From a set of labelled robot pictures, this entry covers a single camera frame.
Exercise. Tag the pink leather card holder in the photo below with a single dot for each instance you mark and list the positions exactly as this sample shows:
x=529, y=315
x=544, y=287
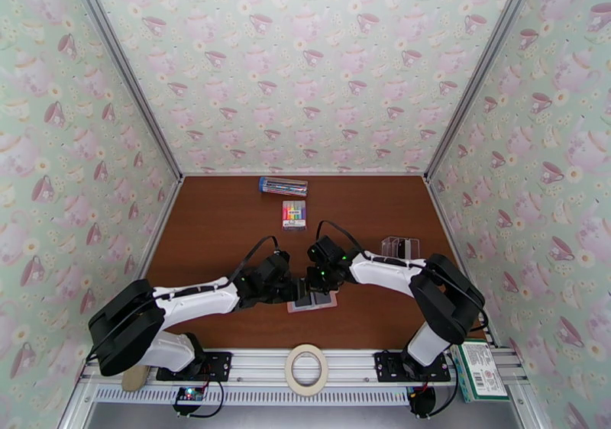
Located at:
x=291, y=309

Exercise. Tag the clear acrylic card stand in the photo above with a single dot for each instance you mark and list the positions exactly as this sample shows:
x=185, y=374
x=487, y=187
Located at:
x=415, y=247

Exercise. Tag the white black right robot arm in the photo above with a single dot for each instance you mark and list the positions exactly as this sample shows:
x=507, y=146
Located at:
x=386, y=270

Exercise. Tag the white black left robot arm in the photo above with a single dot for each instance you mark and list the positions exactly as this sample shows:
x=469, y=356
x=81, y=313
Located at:
x=195, y=299

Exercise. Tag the dark credit card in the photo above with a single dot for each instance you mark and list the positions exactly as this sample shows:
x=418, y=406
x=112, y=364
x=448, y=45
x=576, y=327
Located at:
x=405, y=248

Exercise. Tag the pack of coloured highlighters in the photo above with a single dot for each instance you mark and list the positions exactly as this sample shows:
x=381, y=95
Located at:
x=294, y=215

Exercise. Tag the white masking tape roll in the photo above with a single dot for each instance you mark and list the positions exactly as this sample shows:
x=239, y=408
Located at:
x=289, y=370

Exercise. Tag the blue pencil tube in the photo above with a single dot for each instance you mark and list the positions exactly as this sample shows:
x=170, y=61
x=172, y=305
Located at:
x=282, y=186

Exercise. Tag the small circuit board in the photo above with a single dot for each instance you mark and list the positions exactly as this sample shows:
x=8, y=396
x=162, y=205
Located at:
x=189, y=395

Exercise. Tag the green white cardboard box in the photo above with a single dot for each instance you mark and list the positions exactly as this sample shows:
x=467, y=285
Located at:
x=482, y=375

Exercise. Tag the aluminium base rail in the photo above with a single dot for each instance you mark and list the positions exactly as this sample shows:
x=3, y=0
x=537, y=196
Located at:
x=257, y=365

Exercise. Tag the aluminium frame post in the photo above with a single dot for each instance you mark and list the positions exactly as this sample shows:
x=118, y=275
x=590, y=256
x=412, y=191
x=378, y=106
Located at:
x=124, y=70
x=482, y=70

